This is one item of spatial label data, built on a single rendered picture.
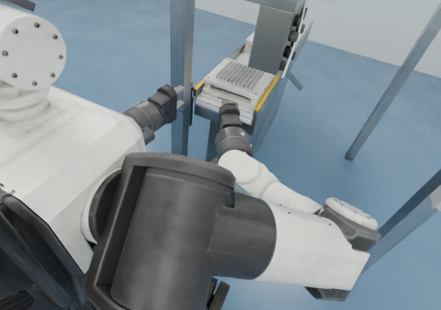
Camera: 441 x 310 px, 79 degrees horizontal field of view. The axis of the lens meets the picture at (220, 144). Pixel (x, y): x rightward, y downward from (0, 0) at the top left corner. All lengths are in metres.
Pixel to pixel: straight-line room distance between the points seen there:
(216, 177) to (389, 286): 1.71
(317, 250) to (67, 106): 0.34
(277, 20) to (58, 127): 0.71
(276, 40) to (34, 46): 0.72
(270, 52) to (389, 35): 3.64
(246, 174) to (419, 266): 1.66
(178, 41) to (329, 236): 0.80
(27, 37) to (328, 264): 0.38
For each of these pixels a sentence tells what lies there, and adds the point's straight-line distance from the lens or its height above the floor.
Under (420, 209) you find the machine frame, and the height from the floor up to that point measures 0.75.
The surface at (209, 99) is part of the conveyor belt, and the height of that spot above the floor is 0.81.
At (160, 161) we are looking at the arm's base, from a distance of 0.25.
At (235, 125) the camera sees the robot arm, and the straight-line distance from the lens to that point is 0.70.
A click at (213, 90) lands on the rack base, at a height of 0.84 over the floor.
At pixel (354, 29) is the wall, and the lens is 4.46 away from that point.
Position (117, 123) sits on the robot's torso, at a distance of 0.33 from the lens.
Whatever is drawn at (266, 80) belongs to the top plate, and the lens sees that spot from 1.21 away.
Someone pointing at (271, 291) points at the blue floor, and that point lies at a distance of 1.59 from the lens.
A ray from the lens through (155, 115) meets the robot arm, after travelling 0.72.
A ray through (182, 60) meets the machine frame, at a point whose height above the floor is 1.00.
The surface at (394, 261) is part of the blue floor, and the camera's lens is 2.00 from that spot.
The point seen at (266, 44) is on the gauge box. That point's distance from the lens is 0.92.
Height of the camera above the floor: 1.45
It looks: 43 degrees down
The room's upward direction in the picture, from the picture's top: 9 degrees clockwise
